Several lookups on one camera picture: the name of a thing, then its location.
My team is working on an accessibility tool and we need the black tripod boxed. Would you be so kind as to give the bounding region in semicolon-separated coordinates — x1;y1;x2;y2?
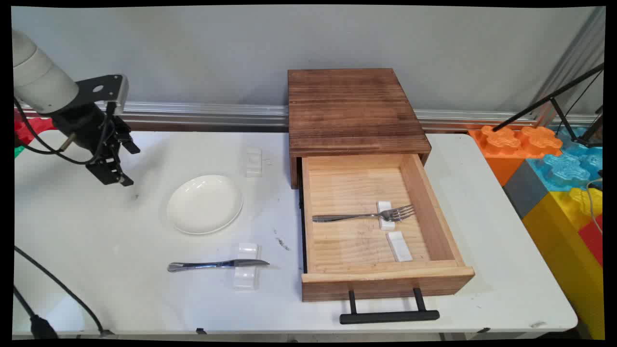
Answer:
491;63;605;148

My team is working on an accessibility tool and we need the blue foam block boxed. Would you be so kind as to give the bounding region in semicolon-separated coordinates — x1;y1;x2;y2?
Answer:
526;127;604;193

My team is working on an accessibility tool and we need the black drawer handle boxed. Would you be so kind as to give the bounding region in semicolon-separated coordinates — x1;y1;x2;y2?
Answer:
339;287;441;325

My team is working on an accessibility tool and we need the aluminium wall rail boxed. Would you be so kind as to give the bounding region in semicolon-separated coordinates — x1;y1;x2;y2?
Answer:
19;100;599;129

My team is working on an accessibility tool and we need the dark wooden drawer cabinet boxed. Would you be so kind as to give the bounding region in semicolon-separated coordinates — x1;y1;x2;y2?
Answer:
287;67;432;190

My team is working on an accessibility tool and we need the orange foam block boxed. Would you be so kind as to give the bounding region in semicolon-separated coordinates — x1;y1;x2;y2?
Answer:
468;125;563;187

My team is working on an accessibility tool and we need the white round ceramic plate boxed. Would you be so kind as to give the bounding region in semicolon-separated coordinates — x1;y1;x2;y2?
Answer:
166;174;244;236

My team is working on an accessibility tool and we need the thin black table cable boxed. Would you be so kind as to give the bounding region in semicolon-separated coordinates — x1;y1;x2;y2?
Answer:
13;246;114;336

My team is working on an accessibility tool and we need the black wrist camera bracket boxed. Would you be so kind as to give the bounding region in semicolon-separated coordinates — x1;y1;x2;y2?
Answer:
74;74;130;117

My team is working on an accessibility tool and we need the grey cable on blocks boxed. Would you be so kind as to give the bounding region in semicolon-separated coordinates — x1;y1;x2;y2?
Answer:
585;177;604;234

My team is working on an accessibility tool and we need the grey foam block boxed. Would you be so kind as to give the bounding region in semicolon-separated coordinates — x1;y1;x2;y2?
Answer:
502;160;550;220

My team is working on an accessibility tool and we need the light wooden drawer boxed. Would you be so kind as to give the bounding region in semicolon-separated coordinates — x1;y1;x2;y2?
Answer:
299;153;476;303

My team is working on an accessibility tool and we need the white ceramic cutlery rest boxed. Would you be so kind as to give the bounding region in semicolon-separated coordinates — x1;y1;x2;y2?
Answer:
386;231;414;263
233;242;261;291
376;200;396;231
245;147;263;178

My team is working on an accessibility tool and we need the yellow foam block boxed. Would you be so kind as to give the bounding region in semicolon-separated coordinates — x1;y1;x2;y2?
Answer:
522;187;606;339

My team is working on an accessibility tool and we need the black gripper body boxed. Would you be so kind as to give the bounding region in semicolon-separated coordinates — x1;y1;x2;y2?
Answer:
52;103;127;154

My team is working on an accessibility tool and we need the red foam block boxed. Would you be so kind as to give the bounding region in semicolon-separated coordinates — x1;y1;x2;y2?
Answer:
578;214;604;268

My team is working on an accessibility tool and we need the steel fork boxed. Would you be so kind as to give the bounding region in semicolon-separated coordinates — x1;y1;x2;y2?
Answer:
312;204;416;224

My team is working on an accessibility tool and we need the red object behind arm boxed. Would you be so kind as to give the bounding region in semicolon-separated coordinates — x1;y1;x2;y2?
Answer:
13;107;57;146

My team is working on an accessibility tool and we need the black cable with plug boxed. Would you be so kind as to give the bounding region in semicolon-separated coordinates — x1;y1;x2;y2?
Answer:
13;286;58;339

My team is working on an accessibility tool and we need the steel serrated table knife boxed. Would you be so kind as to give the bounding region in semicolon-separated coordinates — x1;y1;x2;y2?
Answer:
167;259;270;273

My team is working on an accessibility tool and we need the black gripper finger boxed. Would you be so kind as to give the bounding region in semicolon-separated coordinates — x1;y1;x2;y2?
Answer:
85;145;135;187
114;121;141;155

